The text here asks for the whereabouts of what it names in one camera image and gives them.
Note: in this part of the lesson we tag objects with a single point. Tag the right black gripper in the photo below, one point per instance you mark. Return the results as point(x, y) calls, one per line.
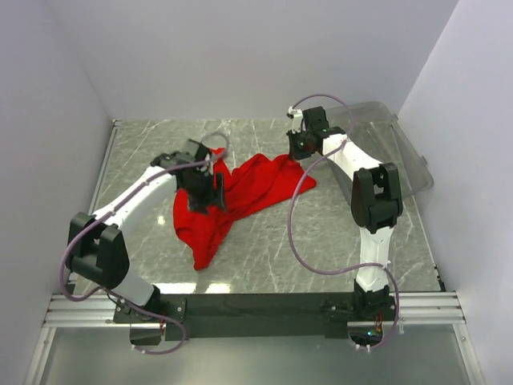
point(294, 154)

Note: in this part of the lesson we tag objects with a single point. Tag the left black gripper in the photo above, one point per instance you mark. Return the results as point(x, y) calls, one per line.
point(214, 196)

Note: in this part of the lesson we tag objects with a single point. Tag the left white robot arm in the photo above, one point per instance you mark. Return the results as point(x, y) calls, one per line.
point(96, 247)

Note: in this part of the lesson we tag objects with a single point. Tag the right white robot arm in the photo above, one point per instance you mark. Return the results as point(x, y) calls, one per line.
point(375, 201)

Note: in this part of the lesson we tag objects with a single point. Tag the clear plastic bin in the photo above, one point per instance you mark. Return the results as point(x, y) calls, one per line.
point(378, 133)

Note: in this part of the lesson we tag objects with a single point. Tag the black base crossbar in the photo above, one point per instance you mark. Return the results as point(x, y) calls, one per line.
point(274, 315)

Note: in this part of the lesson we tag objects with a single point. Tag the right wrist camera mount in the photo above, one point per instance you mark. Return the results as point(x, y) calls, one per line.
point(296, 115)

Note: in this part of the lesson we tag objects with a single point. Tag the aluminium rail frame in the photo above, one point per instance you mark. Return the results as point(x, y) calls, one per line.
point(278, 250)

